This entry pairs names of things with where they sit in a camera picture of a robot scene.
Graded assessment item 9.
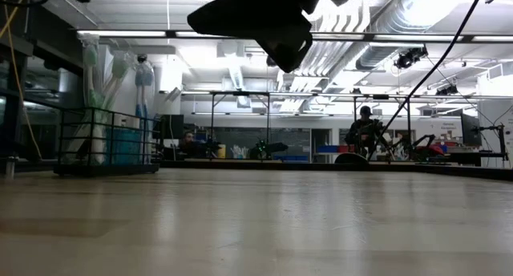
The black wire basket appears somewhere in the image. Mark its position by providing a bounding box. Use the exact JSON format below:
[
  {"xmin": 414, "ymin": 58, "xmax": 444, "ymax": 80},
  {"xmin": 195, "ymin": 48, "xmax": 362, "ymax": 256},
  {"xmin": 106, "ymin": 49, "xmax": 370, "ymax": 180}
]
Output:
[{"xmin": 54, "ymin": 106, "xmax": 166, "ymax": 177}]

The black workstation frame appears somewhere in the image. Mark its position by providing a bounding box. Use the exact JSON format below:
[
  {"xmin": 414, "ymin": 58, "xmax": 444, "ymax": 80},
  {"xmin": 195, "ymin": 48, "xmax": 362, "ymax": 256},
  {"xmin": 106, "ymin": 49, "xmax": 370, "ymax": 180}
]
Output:
[
  {"xmin": 209, "ymin": 90, "xmax": 272, "ymax": 161},
  {"xmin": 352, "ymin": 93, "xmax": 413, "ymax": 161}
]

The yellow extension cable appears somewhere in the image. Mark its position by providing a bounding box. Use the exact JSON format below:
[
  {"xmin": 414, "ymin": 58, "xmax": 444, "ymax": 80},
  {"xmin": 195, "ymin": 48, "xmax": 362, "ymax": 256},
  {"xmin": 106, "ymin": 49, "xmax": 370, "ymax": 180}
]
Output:
[{"xmin": 0, "ymin": 0, "xmax": 43, "ymax": 160}]

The black arched frame handle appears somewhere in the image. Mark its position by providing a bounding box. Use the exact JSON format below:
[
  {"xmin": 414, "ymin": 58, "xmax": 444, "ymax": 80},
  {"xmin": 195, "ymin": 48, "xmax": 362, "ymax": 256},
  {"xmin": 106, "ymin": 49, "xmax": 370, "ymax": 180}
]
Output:
[{"xmin": 334, "ymin": 152, "xmax": 369, "ymax": 165}]

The black camera cluster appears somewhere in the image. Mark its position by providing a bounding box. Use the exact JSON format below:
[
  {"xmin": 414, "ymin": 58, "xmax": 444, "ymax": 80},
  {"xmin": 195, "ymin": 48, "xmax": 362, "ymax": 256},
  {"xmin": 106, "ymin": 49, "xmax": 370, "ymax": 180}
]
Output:
[{"xmin": 393, "ymin": 45, "xmax": 429, "ymax": 71}]

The silver ventilation duct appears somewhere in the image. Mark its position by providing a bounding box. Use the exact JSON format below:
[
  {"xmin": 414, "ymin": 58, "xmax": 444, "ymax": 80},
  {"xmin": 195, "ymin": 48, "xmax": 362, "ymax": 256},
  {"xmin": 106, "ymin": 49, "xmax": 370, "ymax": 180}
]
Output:
[{"xmin": 354, "ymin": 0, "xmax": 446, "ymax": 71}]

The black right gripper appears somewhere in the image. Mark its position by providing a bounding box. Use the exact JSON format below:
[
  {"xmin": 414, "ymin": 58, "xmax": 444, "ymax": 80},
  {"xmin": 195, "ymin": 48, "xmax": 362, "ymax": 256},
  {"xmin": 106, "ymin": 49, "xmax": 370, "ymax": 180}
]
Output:
[{"xmin": 186, "ymin": 0, "xmax": 321, "ymax": 74}]

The black aluminium table frame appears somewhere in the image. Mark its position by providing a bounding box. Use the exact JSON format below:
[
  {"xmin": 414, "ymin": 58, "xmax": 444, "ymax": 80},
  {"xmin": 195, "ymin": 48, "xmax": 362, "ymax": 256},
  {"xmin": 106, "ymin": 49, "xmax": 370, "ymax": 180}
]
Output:
[{"xmin": 0, "ymin": 157, "xmax": 513, "ymax": 183}]

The person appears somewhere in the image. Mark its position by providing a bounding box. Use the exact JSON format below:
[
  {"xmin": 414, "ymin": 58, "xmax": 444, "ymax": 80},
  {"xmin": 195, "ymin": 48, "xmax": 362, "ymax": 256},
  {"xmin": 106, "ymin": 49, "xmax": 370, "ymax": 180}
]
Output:
[
  {"xmin": 176, "ymin": 130, "xmax": 201, "ymax": 160},
  {"xmin": 345, "ymin": 105, "xmax": 384, "ymax": 160}
]

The small silver metal post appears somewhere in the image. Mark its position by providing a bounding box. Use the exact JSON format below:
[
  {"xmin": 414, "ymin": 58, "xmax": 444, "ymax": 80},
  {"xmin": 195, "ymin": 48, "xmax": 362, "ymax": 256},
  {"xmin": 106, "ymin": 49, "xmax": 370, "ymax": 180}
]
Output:
[{"xmin": 3, "ymin": 155, "xmax": 18, "ymax": 180}]

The black box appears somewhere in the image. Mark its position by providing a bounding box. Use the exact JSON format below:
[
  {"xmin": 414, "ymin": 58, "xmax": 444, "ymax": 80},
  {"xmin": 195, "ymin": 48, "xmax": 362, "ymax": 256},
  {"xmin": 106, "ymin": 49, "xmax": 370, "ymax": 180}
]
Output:
[{"xmin": 154, "ymin": 114, "xmax": 185, "ymax": 140}]

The black computer monitor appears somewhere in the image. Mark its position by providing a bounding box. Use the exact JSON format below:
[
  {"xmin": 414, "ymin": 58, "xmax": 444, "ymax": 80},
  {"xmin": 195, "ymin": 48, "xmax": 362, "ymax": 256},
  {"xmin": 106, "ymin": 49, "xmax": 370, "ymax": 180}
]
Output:
[{"xmin": 459, "ymin": 113, "xmax": 483, "ymax": 148}]

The long light strip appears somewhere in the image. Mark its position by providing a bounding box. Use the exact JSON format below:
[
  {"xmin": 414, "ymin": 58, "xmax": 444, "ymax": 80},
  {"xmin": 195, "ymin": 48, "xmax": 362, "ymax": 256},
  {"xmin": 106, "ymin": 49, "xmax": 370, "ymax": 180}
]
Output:
[{"xmin": 75, "ymin": 29, "xmax": 513, "ymax": 43}]

